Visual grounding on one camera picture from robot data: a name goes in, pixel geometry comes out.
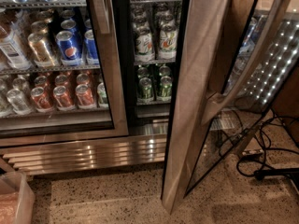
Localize glass fridge door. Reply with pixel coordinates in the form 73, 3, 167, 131
162, 0, 299, 213
0, 0, 126, 141

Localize stainless fridge bottom grille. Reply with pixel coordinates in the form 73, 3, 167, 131
0, 126, 263, 176

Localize green soda can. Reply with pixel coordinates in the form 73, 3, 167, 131
158, 76, 172, 101

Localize white green can far left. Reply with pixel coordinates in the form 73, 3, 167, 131
135, 26, 154, 62

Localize red soda can right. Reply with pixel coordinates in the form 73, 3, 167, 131
75, 84, 95, 108

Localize red soda can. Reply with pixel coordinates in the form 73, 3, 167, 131
75, 84, 95, 108
53, 86, 75, 110
31, 87, 54, 112

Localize blue Pepsi can edge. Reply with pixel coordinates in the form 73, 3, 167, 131
84, 30, 99, 64

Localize red soda can middle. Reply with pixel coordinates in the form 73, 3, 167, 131
53, 86, 75, 110

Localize blue Pepsi can front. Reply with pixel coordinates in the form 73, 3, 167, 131
56, 30, 83, 66

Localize red soda can left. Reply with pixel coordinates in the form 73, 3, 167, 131
31, 87, 54, 112

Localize gold soda can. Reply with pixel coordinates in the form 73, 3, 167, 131
28, 33, 59, 68

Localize silver can lower left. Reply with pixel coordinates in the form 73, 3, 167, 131
7, 89, 33, 115

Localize clear labelled bottle left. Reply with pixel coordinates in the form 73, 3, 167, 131
0, 22, 31, 70

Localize clear plastic storage bin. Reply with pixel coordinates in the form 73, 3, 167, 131
0, 172, 35, 224

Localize black power cable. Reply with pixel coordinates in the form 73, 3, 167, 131
218, 109, 299, 181

